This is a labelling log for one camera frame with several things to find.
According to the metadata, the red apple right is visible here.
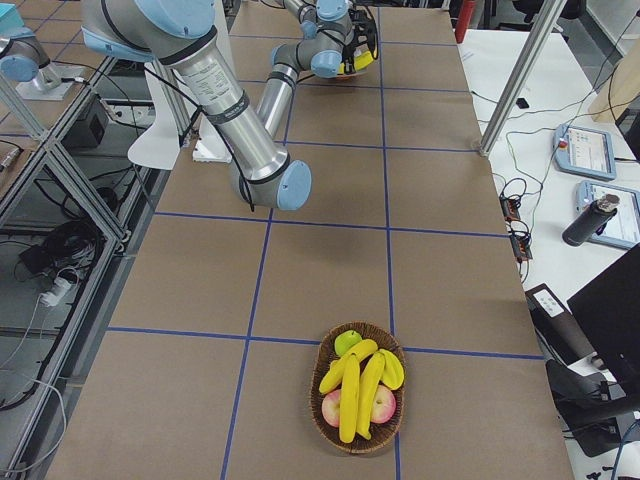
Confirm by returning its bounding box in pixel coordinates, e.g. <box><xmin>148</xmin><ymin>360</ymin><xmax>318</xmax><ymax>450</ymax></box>
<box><xmin>371</xmin><ymin>384</ymin><xmax>396</xmax><ymax>424</ymax></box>

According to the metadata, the red apple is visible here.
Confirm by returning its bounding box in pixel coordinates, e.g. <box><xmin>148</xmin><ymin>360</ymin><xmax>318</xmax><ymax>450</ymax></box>
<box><xmin>371</xmin><ymin>384</ymin><xmax>396</xmax><ymax>424</ymax></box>
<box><xmin>321</xmin><ymin>389</ymin><xmax>341</xmax><ymax>428</ymax></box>

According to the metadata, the yellow banana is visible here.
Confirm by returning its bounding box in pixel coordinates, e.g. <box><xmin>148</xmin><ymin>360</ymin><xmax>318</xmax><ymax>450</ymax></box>
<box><xmin>356</xmin><ymin>351</ymin><xmax>385</xmax><ymax>440</ymax></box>
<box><xmin>338</xmin><ymin>50</ymin><xmax>375</xmax><ymax>77</ymax></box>
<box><xmin>339</xmin><ymin>355</ymin><xmax>360</xmax><ymax>444</ymax></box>
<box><xmin>319</xmin><ymin>339</ymin><xmax>378</xmax><ymax>395</ymax></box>

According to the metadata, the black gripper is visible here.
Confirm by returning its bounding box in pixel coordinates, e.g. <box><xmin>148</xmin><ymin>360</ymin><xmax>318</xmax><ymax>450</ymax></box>
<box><xmin>344</xmin><ymin>5</ymin><xmax>379</xmax><ymax>61</ymax></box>

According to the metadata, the teach pendant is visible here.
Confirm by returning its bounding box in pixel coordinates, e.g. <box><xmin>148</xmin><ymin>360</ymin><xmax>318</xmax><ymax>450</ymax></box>
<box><xmin>573</xmin><ymin>180</ymin><xmax>640</xmax><ymax>251</ymax></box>
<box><xmin>553</xmin><ymin>123</ymin><xmax>617</xmax><ymax>181</ymax></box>

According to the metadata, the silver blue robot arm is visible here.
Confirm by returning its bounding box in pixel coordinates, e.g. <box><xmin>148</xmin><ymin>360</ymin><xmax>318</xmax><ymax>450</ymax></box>
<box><xmin>82</xmin><ymin>1</ymin><xmax>379</xmax><ymax>211</ymax></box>

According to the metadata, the woven wicker basket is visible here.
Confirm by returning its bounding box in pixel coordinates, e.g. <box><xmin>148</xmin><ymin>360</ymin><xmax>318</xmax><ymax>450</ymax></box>
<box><xmin>310</xmin><ymin>322</ymin><xmax>406</xmax><ymax>455</ymax></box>

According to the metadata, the yellow green starfruit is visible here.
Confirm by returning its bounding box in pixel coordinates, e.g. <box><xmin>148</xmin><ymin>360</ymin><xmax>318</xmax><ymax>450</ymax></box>
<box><xmin>378</xmin><ymin>349</ymin><xmax>405</xmax><ymax>391</ymax></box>

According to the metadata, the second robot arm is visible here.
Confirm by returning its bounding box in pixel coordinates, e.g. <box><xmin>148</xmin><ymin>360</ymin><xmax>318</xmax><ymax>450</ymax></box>
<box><xmin>1</xmin><ymin>27</ymin><xmax>84</xmax><ymax>101</ymax></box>

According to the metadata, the aluminium frame post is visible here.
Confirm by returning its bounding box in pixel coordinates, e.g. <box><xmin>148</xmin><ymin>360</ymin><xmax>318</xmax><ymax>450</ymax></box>
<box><xmin>478</xmin><ymin>0</ymin><xmax>567</xmax><ymax>157</ymax></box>

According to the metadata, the orange circuit board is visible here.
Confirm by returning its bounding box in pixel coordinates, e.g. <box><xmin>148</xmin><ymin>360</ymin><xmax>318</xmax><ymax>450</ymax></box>
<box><xmin>509</xmin><ymin>231</ymin><xmax>533</xmax><ymax>263</ymax></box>
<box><xmin>500</xmin><ymin>197</ymin><xmax>521</xmax><ymax>222</ymax></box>

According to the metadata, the upper teach pendant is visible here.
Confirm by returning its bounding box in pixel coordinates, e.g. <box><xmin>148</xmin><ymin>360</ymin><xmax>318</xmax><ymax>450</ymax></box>
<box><xmin>553</xmin><ymin>123</ymin><xmax>617</xmax><ymax>181</ymax></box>

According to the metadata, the green apple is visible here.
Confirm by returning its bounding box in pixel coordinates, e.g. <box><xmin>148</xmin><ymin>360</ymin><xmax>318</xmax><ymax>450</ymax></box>
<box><xmin>334</xmin><ymin>330</ymin><xmax>362</xmax><ymax>357</ymax></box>

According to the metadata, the white power strip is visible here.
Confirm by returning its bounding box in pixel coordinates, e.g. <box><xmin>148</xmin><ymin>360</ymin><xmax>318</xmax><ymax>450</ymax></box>
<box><xmin>39</xmin><ymin>275</ymin><xmax>78</xmax><ymax>307</ymax></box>

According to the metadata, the orange circuit board upper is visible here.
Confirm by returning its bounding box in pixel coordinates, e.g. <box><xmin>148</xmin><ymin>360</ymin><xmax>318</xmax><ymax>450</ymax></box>
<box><xmin>500</xmin><ymin>197</ymin><xmax>521</xmax><ymax>222</ymax></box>

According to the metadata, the red apple left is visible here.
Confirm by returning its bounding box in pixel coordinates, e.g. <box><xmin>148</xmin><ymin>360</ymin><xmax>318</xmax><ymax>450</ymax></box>
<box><xmin>321</xmin><ymin>389</ymin><xmax>341</xmax><ymax>428</ymax></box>

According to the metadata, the black water bottle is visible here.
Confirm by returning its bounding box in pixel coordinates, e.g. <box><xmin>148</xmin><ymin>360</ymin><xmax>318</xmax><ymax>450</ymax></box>
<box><xmin>562</xmin><ymin>194</ymin><xmax>620</xmax><ymax>247</ymax></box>

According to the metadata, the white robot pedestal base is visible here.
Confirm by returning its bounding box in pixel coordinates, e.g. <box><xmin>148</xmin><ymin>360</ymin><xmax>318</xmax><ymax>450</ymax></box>
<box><xmin>193</xmin><ymin>0</ymin><xmax>235</xmax><ymax>163</ymax></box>

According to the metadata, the black box with label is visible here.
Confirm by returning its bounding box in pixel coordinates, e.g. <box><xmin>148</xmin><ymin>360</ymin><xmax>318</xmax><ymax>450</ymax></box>
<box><xmin>525</xmin><ymin>283</ymin><xmax>604</xmax><ymax>370</ymax></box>

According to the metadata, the lower teach pendant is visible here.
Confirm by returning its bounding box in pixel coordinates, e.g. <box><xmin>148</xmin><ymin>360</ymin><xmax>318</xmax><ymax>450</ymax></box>
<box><xmin>573</xmin><ymin>180</ymin><xmax>640</xmax><ymax>251</ymax></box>

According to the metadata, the red fire extinguisher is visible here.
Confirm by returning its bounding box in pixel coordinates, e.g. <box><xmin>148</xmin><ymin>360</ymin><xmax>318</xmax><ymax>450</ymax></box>
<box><xmin>454</xmin><ymin>0</ymin><xmax>476</xmax><ymax>44</ymax></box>

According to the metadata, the grey square plate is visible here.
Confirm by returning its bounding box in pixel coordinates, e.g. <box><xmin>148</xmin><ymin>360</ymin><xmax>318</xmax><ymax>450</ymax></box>
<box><xmin>334</xmin><ymin>64</ymin><xmax>368</xmax><ymax>81</ymax></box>

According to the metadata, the orange circuit board lower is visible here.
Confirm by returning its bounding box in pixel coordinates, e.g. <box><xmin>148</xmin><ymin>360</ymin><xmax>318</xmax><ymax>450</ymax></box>
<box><xmin>509</xmin><ymin>231</ymin><xmax>533</xmax><ymax>263</ymax></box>

